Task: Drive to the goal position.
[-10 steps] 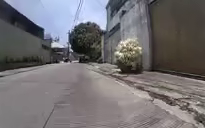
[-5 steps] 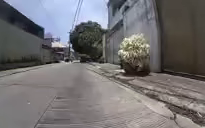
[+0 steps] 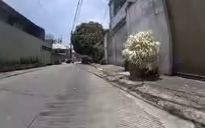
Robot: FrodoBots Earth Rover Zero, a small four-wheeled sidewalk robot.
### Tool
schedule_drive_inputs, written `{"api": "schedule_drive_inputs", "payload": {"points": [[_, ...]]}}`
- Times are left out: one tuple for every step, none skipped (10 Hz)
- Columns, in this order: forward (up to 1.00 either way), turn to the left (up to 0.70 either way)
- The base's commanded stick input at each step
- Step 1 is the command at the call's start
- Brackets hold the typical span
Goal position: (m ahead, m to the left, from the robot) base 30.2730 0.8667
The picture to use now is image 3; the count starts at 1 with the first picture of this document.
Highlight cracked concrete sidewalk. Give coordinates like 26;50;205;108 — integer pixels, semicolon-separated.
78;63;205;128

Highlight brown gate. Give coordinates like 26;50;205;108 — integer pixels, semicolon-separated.
166;0;205;82

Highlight large round green tree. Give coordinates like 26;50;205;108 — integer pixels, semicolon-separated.
70;21;106;64

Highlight overhead wires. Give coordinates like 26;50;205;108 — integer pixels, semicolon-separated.
69;0;85;34

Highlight vehicle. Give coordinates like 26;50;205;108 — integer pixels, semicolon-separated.
81;55;94;65

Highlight grey concrete road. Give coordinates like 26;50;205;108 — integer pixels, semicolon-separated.
0;62;198;128

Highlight white leafy bush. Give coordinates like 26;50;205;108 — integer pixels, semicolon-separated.
121;30;162;82

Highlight grey concrete building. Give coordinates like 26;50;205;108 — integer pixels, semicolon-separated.
105;0;173;76

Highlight long grey wall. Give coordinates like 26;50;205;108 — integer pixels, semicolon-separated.
0;16;56;75

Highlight narrow grey sidewalk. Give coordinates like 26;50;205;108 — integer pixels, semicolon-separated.
0;65;54;82

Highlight dark building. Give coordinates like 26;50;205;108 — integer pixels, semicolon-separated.
0;0;46;42

